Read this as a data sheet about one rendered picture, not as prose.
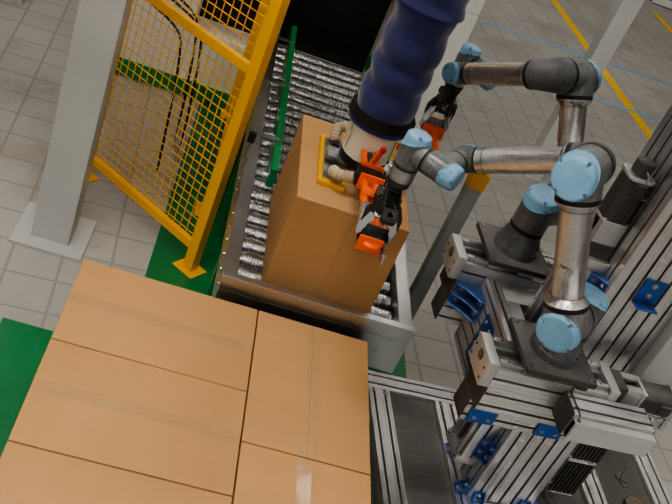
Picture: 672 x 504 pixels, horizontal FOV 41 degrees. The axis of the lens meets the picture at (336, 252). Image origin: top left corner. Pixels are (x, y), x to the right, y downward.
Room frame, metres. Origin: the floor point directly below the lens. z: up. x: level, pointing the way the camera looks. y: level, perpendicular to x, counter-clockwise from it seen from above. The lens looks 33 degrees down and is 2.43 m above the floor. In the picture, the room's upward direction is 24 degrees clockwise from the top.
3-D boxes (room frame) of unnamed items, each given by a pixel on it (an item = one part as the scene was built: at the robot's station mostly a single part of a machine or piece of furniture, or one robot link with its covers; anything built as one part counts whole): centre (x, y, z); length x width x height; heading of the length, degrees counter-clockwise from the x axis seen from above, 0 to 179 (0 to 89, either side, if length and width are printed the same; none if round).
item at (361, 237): (2.26, -0.07, 1.08); 0.08 x 0.07 x 0.05; 12
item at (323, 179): (2.83, 0.14, 0.97); 0.34 x 0.10 x 0.05; 12
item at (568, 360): (2.17, -0.69, 1.09); 0.15 x 0.15 x 0.10
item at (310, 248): (2.86, 0.07, 0.75); 0.60 x 0.40 x 0.40; 13
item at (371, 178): (2.60, 0.00, 1.08); 0.10 x 0.08 x 0.06; 102
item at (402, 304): (3.73, -0.08, 0.50); 2.31 x 0.05 x 0.19; 13
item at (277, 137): (3.94, 0.58, 0.60); 1.60 x 0.11 x 0.09; 13
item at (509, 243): (2.64, -0.53, 1.09); 0.15 x 0.15 x 0.10
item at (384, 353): (2.51, -0.02, 0.48); 0.70 x 0.03 x 0.15; 103
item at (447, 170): (2.26, -0.18, 1.38); 0.11 x 0.11 x 0.08; 67
